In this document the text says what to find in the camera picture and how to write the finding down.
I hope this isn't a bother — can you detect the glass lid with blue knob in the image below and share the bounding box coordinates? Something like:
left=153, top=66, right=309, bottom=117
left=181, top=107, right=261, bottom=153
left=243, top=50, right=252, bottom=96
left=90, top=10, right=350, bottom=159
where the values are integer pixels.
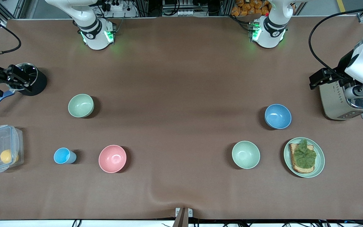
left=11, top=63, right=39, bottom=91

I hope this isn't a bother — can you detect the beige metal toaster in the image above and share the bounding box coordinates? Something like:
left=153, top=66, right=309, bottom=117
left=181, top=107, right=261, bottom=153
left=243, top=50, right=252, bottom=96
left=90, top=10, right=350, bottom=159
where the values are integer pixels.
left=319, top=79, right=363, bottom=121

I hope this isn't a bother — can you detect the yellow lemon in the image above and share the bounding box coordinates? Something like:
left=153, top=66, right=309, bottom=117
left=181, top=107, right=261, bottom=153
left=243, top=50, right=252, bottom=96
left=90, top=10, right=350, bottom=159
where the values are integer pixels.
left=0, top=149, right=19, bottom=164

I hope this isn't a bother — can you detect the small blue cup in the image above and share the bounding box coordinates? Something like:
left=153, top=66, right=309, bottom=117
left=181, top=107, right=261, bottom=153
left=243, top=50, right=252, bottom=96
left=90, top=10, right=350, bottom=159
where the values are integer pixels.
left=54, top=148, right=77, bottom=165

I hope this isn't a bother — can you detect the toast bread slice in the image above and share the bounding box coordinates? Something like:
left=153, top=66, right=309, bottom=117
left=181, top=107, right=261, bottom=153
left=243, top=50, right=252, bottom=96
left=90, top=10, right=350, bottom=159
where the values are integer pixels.
left=289, top=143, right=315, bottom=174

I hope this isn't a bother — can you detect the metal table edge bracket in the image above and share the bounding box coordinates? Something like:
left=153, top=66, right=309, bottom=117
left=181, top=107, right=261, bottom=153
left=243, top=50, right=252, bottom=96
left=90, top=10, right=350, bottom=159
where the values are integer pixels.
left=175, top=207, right=193, bottom=227

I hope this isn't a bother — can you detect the pink bowl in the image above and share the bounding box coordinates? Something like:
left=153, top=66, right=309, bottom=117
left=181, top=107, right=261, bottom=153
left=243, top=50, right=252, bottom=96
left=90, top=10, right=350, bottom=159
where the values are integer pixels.
left=99, top=145, right=127, bottom=173

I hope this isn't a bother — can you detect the bag of orange snacks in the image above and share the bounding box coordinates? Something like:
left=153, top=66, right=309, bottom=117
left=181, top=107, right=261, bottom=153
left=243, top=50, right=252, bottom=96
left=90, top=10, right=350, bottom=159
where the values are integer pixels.
left=231, top=0, right=271, bottom=17

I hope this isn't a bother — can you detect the light green plate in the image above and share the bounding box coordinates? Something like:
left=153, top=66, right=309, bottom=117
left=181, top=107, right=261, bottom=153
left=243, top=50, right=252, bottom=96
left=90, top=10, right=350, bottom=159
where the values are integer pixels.
left=284, top=137, right=325, bottom=178

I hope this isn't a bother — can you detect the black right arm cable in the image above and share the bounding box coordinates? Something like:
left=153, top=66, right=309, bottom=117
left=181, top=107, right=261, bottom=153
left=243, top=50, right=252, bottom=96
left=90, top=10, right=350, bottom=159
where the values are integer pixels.
left=0, top=22, right=22, bottom=58

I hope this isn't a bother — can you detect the brown table cloth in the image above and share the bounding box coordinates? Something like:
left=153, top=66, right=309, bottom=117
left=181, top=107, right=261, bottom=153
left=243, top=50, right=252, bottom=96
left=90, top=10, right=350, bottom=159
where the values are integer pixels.
left=0, top=16, right=363, bottom=220

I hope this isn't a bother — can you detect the black pot with blue handle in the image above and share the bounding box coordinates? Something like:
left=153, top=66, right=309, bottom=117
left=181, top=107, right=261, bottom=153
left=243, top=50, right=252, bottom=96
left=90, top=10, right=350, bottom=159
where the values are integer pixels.
left=0, top=62, right=48, bottom=114

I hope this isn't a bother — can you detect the blue bowl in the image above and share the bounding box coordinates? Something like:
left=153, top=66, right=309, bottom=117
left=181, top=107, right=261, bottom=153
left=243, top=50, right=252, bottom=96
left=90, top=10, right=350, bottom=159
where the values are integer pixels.
left=264, top=104, right=292, bottom=130

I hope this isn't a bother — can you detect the green lettuce leaf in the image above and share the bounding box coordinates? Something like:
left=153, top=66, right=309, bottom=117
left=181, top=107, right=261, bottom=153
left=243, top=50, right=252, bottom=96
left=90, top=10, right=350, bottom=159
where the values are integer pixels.
left=293, top=139, right=317, bottom=169

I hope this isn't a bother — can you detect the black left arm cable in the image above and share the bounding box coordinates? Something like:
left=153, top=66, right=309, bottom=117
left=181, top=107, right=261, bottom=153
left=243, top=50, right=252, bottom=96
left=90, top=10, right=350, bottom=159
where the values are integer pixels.
left=308, top=7, right=363, bottom=81

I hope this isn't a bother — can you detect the white power strip with plugs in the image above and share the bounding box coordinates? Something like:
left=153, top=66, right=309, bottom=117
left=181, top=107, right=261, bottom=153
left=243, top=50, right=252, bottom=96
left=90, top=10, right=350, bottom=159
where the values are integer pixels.
left=101, top=0, right=138, bottom=18

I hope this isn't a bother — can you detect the light green bowl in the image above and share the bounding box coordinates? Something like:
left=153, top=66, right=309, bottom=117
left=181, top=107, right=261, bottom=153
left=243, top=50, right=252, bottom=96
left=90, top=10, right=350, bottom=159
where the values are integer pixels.
left=232, top=141, right=261, bottom=169
left=68, top=94, right=94, bottom=118

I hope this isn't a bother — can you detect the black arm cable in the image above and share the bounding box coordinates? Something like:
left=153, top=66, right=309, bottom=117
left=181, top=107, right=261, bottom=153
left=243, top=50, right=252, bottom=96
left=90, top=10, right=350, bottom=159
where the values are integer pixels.
left=308, top=7, right=363, bottom=81
left=0, top=22, right=22, bottom=58

